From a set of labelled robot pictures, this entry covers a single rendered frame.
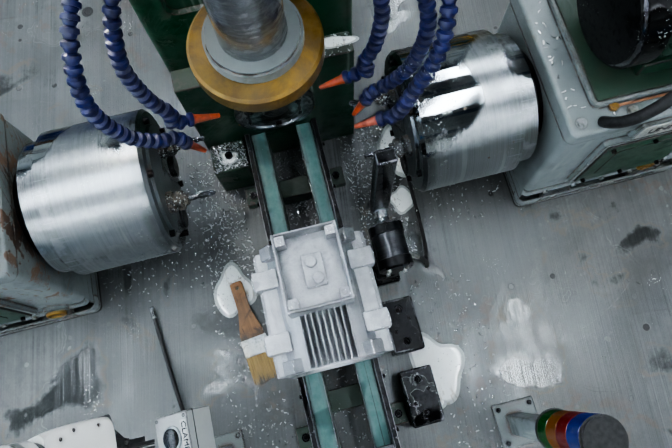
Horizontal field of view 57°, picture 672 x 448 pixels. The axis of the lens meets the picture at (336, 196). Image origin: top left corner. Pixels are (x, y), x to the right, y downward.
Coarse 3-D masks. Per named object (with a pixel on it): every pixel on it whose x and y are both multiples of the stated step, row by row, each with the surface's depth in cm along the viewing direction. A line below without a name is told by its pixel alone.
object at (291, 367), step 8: (344, 232) 97; (352, 232) 98; (344, 240) 97; (352, 240) 98; (264, 248) 97; (264, 256) 97; (272, 256) 96; (368, 344) 92; (376, 344) 92; (368, 352) 92; (376, 352) 92; (288, 360) 92; (296, 360) 92; (288, 368) 92; (296, 368) 91
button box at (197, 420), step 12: (192, 408) 92; (204, 408) 94; (156, 420) 93; (168, 420) 92; (180, 420) 91; (192, 420) 91; (204, 420) 93; (156, 432) 93; (180, 432) 90; (192, 432) 90; (204, 432) 92; (180, 444) 90; (192, 444) 89; (204, 444) 91
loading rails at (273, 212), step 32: (256, 160) 120; (320, 160) 122; (256, 192) 128; (288, 192) 125; (320, 192) 117; (288, 224) 123; (320, 384) 107; (352, 384) 114; (384, 384) 106; (320, 416) 105; (384, 416) 105
